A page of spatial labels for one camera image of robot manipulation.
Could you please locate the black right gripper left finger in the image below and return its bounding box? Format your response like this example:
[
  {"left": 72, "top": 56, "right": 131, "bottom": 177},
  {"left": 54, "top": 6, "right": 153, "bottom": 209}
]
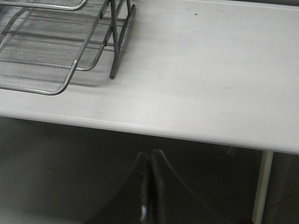
[{"left": 87, "top": 152, "right": 150, "bottom": 224}]

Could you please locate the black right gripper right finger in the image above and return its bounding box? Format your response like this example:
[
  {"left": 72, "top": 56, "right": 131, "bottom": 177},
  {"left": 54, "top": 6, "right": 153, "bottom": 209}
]
[{"left": 150, "top": 149, "right": 252, "bottom": 224}]

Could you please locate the silver mesh tray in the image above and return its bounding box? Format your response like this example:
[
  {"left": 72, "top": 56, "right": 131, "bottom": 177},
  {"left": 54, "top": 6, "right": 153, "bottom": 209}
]
[
  {"left": 0, "top": 4, "right": 113, "bottom": 96},
  {"left": 11, "top": 0, "right": 88, "bottom": 11}
]

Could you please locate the white table leg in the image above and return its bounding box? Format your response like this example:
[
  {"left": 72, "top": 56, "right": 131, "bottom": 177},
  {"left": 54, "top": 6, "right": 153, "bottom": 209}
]
[{"left": 251, "top": 151, "right": 274, "bottom": 224}]

